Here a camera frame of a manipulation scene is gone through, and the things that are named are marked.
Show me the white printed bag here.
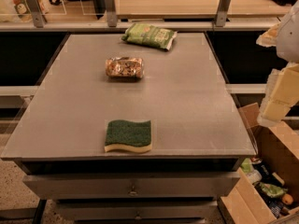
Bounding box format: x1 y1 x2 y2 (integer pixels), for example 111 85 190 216
0 0 50 23

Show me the metal bracket post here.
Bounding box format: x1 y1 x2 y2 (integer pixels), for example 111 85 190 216
105 0 118 27
214 0 231 27
26 0 46 28

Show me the orange fruit in box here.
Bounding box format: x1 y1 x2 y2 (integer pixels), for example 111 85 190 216
281 193 293 205

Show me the right metal bracket post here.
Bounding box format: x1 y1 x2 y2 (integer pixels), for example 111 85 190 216
214 0 231 27

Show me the middle metal bracket post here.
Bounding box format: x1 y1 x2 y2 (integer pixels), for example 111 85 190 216
105 0 118 27

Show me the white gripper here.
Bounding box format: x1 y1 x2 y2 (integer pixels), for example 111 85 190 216
256 0 299 127

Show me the cardboard box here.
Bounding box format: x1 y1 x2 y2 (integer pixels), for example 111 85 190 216
220 103 299 224

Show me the green and yellow sponge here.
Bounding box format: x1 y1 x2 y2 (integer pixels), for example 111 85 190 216
105 119 152 153

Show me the orange patterned drink can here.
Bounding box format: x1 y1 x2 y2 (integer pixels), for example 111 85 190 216
105 57 144 78

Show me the green chip bag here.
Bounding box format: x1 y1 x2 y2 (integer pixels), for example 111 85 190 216
121 23 178 50

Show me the dark bottle in box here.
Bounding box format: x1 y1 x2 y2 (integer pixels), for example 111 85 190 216
250 158 285 187

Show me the green packet in box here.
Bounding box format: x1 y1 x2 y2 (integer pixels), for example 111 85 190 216
259 182 288 199

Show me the left metal bracket post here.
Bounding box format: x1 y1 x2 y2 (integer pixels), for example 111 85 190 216
26 0 46 28

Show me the lower grey drawer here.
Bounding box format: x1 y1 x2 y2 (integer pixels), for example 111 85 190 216
56 201 217 220

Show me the grey drawer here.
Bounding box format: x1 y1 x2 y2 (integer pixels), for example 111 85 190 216
23 172 239 200
56 201 217 220

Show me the upper grey drawer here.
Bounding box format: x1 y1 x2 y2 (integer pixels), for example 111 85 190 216
23 172 239 200

